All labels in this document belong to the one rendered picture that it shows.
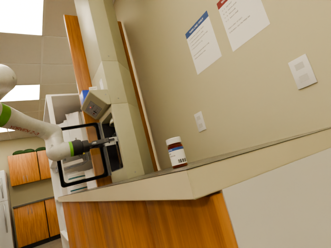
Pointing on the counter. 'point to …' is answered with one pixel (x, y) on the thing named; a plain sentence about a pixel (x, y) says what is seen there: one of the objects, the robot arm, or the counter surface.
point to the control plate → (93, 109)
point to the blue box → (83, 95)
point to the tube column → (100, 33)
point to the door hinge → (105, 150)
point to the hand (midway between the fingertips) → (114, 140)
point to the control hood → (103, 99)
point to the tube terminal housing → (124, 120)
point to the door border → (101, 156)
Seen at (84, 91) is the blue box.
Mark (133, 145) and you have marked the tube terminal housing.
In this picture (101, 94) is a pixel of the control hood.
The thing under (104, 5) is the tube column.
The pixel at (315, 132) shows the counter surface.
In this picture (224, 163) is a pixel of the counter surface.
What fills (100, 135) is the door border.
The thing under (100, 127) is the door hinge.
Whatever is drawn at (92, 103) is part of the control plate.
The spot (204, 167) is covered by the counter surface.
